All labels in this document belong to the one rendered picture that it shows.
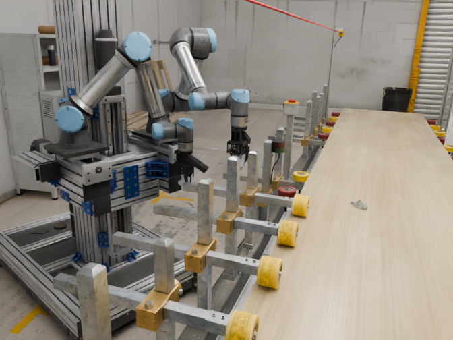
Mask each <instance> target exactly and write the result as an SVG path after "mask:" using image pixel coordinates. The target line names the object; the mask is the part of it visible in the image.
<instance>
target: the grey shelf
mask: <svg viewBox="0 0 453 340"><path fill-rule="evenodd" d="M47 45H54V50H55V56H57V43H56V36H55V34H24V33H0V81H1V89H2V94H3V103H4V108H5V116H6V122H7V131H8V135H9V144H10V149H11V156H12V157H16V156H17V155H18V153H23V152H29V150H30V145H31V143H30V142H31V141H32V140H33V139H38V138H43V135H42V124H41V118H40V107H39V101H38V92H41V91H51V90H61V83H60V76H59V64H56V66H49V65H42V56H48V51H47ZM35 57H36V58H35ZM13 172H14V177H15V181H16V190H17V196H21V195H22V194H23V193H22V192H20V188H21V189H27V190H37V191H43V192H51V193H52V200H57V199H58V197H57V188H58V187H55V186H54V185H51V184H50V183H48V182H43V183H41V182H40V181H36V182H34V181H32V180H31V179H29V178H27V177H26V176H24V175H22V174H21V173H19V172H17V171H16V170H13Z"/></svg>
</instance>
